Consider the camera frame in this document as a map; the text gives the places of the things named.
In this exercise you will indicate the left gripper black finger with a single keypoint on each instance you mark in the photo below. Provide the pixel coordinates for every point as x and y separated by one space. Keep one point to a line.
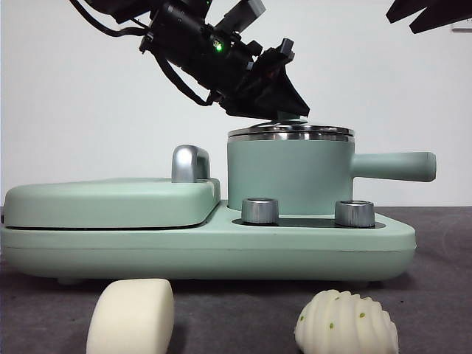
250 101
289 96

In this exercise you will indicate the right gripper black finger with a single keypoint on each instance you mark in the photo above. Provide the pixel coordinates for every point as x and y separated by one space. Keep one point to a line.
403 9
439 14

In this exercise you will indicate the glass lid with green knob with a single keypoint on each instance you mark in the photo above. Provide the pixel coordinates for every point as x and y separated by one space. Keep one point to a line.
291 130

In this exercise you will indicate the ridged white bun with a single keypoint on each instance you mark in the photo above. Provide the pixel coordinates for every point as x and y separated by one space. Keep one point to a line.
343 324

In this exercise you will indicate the smooth white rectangular bun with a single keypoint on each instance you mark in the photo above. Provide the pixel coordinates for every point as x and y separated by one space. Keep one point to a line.
129 317

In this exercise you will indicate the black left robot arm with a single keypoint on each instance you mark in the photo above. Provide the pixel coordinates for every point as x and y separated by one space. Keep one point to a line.
191 40

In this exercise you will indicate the chrome control knob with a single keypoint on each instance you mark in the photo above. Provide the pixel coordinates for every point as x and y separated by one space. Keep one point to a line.
260 211
354 212

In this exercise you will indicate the black glossy control panel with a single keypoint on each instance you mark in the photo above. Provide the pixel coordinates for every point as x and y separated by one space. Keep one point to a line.
306 221

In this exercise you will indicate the mint green breakfast machine base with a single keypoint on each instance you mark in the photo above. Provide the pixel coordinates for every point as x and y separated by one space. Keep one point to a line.
221 247

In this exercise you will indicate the white wall socket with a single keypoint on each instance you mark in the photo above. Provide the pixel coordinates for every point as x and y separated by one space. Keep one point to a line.
462 26

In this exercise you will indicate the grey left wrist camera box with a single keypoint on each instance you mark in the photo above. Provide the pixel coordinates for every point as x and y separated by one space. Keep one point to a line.
243 14

